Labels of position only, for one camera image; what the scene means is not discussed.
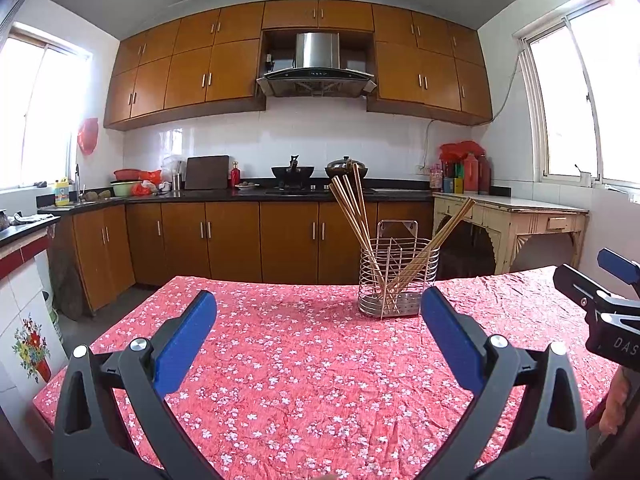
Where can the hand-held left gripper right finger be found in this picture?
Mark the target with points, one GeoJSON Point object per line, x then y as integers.
{"type": "Point", "coordinates": [450, 342]}

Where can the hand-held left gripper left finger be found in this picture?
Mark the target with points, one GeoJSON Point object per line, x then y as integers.
{"type": "Point", "coordinates": [182, 347]}

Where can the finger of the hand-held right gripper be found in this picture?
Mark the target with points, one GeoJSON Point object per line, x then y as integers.
{"type": "Point", "coordinates": [620, 265]}
{"type": "Point", "coordinates": [580, 285]}

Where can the person's right hand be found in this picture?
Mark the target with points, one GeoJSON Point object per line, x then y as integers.
{"type": "Point", "coordinates": [620, 400]}

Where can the cream wooden side table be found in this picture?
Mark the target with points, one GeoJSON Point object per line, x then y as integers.
{"type": "Point", "coordinates": [520, 220]}

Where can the white enamel mug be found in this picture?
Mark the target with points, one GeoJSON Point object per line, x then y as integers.
{"type": "Point", "coordinates": [584, 175]}

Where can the wooden base cabinets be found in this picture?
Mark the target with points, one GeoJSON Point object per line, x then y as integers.
{"type": "Point", "coordinates": [230, 240]}

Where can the red floral tablecloth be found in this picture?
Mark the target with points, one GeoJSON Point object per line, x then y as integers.
{"type": "Point", "coordinates": [310, 385]}

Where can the white green bucket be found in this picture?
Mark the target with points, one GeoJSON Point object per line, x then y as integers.
{"type": "Point", "coordinates": [52, 320]}

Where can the dark red bottle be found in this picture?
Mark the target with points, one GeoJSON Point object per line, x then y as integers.
{"type": "Point", "coordinates": [484, 176]}

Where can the tall red bottle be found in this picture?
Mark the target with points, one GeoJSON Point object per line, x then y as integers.
{"type": "Point", "coordinates": [471, 175]}

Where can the black stone countertop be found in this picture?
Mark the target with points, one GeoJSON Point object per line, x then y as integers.
{"type": "Point", "coordinates": [210, 195]}

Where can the colourful boxes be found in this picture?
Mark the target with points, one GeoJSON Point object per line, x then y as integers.
{"type": "Point", "coordinates": [453, 182]}

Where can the metal canister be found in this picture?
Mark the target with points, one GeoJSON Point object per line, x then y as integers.
{"type": "Point", "coordinates": [177, 182]}

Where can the pink white packet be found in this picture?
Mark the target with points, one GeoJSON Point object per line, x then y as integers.
{"type": "Point", "coordinates": [436, 177]}

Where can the large barred window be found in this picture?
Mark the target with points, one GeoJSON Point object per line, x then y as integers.
{"type": "Point", "coordinates": [590, 100]}

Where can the orange plastic bag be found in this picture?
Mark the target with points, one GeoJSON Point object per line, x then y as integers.
{"type": "Point", "coordinates": [147, 182]}

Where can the green basin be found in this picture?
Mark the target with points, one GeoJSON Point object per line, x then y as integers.
{"type": "Point", "coordinates": [122, 189]}

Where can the small plate with food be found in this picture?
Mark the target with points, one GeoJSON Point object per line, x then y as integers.
{"type": "Point", "coordinates": [247, 186]}

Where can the dark cutting board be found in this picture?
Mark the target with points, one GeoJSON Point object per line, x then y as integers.
{"type": "Point", "coordinates": [207, 172]}

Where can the red bag over bottles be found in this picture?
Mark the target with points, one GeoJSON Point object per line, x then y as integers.
{"type": "Point", "coordinates": [462, 150]}

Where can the small red bottle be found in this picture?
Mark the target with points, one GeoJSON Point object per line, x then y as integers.
{"type": "Point", "coordinates": [235, 176]}

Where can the clear plastic bag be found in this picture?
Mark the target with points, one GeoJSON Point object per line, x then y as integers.
{"type": "Point", "coordinates": [172, 166]}

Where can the red basin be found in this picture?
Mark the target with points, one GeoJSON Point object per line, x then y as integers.
{"type": "Point", "coordinates": [126, 174]}

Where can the metal faucet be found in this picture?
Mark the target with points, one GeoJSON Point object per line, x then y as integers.
{"type": "Point", "coordinates": [79, 185]}

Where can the yellow detergent bottle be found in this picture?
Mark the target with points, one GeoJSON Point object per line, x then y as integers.
{"type": "Point", "coordinates": [62, 194]}

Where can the black gas stove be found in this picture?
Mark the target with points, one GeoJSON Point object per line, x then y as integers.
{"type": "Point", "coordinates": [300, 190]}

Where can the grey dish cloth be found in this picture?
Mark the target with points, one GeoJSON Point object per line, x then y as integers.
{"type": "Point", "coordinates": [32, 218]}

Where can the red hanging plastic bag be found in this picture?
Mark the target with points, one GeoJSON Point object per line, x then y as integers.
{"type": "Point", "coordinates": [88, 136]}

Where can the steel range hood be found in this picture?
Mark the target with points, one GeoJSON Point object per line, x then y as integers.
{"type": "Point", "coordinates": [317, 77]}

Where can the wall socket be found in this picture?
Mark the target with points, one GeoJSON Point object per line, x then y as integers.
{"type": "Point", "coordinates": [422, 169]}

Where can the short wooden wall cabinet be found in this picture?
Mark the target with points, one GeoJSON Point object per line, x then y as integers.
{"type": "Point", "coordinates": [317, 14]}

